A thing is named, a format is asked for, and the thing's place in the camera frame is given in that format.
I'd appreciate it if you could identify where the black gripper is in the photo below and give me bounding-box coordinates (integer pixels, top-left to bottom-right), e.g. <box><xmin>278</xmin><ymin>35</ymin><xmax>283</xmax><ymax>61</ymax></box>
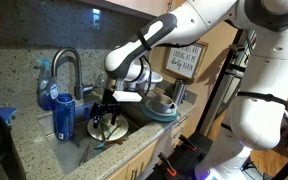
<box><xmin>90</xmin><ymin>78</ymin><xmax>121</xmax><ymax>129</ymax></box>

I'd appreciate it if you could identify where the steel sink basin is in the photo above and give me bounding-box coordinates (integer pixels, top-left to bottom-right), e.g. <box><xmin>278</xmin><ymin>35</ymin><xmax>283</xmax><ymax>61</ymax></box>
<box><xmin>37</xmin><ymin>94</ymin><xmax>152</xmax><ymax>176</ymax></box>

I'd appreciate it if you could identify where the grey ceramic bowl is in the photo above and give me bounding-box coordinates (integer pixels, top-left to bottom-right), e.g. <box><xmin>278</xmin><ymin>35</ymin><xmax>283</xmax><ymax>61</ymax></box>
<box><xmin>150</xmin><ymin>94</ymin><xmax>177</xmax><ymax>114</ymax></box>

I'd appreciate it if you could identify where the white dirty plate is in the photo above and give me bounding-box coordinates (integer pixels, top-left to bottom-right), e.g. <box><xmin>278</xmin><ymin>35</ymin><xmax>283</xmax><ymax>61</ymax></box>
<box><xmin>87</xmin><ymin>114</ymin><xmax>129</xmax><ymax>141</ymax></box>

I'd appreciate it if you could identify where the clear soap dispenser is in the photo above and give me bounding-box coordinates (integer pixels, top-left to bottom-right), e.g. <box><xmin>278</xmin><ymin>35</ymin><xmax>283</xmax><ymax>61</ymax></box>
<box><xmin>95</xmin><ymin>72</ymin><xmax>106</xmax><ymax>94</ymax></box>

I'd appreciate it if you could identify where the dark metal faucet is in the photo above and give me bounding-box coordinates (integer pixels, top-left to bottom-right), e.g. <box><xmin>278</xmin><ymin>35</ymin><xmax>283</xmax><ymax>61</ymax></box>
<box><xmin>51</xmin><ymin>47</ymin><xmax>94</xmax><ymax>100</ymax></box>

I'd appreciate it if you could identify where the blue water bottle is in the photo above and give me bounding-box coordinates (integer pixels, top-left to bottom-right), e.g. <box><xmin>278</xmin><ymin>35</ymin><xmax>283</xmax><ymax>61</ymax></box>
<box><xmin>53</xmin><ymin>93</ymin><xmax>75</xmax><ymax>141</ymax></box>

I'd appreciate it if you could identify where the white water filter pitcher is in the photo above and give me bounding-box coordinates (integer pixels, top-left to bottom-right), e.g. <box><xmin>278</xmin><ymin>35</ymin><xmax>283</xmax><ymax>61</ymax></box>
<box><xmin>124</xmin><ymin>65</ymin><xmax>163</xmax><ymax>91</ymax></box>

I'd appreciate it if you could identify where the wooden cabinet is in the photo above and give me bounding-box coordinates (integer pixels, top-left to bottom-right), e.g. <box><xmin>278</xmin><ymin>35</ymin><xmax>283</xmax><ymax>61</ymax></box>
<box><xmin>105</xmin><ymin>110</ymin><xmax>195</xmax><ymax>180</ymax></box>

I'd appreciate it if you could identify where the blue dish soap bottle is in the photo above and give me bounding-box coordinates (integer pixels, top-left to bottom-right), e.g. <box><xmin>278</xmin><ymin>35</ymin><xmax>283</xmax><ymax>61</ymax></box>
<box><xmin>37</xmin><ymin>59</ymin><xmax>58</xmax><ymax>111</ymax></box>

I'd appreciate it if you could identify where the teal plate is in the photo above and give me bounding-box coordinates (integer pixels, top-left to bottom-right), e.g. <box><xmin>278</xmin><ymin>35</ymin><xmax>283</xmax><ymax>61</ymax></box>
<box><xmin>141</xmin><ymin>100</ymin><xmax>177</xmax><ymax>122</ymax></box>

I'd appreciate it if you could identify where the stainless steel tumbler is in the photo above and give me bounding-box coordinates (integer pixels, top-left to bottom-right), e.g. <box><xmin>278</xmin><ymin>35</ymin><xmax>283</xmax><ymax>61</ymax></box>
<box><xmin>172</xmin><ymin>79</ymin><xmax>187</xmax><ymax>106</ymax></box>

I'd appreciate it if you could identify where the black orange clamp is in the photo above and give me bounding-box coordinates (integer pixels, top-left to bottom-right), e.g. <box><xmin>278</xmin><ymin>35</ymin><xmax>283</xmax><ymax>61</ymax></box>
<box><xmin>158</xmin><ymin>152</ymin><xmax>177</xmax><ymax>177</ymax></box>
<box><xmin>179</xmin><ymin>134</ymin><xmax>196</xmax><ymax>152</ymax></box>

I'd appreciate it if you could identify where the framed dishes sign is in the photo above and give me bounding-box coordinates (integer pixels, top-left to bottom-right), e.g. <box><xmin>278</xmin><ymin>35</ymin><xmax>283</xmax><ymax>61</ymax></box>
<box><xmin>164</xmin><ymin>41</ymin><xmax>208</xmax><ymax>80</ymax></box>

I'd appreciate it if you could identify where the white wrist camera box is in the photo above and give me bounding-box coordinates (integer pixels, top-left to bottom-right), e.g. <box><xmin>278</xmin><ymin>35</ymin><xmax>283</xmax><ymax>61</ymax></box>
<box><xmin>113</xmin><ymin>91</ymin><xmax>142</xmax><ymax>102</ymax></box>

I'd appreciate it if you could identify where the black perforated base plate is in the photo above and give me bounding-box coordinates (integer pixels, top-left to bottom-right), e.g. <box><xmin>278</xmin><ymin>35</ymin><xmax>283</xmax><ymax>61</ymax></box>
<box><xmin>145</xmin><ymin>132</ymin><xmax>212</xmax><ymax>180</ymax></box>

